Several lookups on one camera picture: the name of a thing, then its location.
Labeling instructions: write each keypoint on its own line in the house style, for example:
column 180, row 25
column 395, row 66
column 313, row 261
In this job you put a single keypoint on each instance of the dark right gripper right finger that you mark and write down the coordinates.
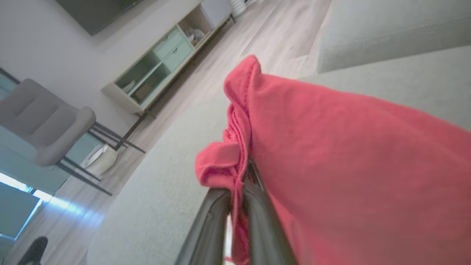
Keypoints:
column 265, row 235

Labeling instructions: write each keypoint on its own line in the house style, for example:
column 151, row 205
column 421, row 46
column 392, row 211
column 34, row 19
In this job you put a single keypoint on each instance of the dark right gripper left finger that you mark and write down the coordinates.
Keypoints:
column 208, row 235

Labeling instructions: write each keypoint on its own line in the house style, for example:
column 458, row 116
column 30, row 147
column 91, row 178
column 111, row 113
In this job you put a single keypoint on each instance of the red jersey with white stripes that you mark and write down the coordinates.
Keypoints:
column 349, row 165

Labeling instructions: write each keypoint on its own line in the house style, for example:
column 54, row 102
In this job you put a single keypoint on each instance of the large grey sofa seat cushion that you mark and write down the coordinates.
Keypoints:
column 158, row 206

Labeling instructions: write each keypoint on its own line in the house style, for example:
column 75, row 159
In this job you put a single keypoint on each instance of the black rounded object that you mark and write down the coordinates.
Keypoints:
column 35, row 250

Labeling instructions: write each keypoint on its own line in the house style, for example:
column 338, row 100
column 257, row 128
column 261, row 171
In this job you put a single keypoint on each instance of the cream and mint TV cabinet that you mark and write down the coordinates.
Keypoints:
column 173, row 51

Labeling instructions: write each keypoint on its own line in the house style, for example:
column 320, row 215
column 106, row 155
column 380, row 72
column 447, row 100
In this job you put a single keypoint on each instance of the white toy in cabinet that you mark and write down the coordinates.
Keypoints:
column 195, row 35

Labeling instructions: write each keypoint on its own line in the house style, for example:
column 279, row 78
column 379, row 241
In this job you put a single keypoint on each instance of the grey upholstered chair black legs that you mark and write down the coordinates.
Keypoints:
column 40, row 117

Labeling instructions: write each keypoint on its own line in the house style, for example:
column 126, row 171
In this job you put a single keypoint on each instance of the white ribbed vase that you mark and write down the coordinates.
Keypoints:
column 238, row 5

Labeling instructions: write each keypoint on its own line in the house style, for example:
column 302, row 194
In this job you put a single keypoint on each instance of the dark wall television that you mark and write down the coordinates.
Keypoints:
column 95, row 14

